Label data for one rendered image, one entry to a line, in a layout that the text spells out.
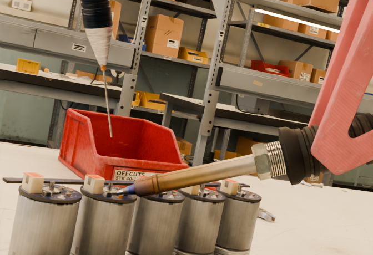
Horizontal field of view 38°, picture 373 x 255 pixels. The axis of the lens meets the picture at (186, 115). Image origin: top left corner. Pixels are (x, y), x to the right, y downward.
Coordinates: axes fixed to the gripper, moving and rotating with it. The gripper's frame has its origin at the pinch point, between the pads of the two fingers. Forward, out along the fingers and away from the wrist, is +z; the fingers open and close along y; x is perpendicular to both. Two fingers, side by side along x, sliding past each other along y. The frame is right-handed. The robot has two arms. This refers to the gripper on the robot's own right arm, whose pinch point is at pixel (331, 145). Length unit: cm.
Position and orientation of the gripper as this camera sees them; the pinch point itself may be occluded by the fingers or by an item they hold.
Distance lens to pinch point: 23.3
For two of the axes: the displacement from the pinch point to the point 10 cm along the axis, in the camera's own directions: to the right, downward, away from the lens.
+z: -6.6, 7.5, 0.9
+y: -0.7, 0.6, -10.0
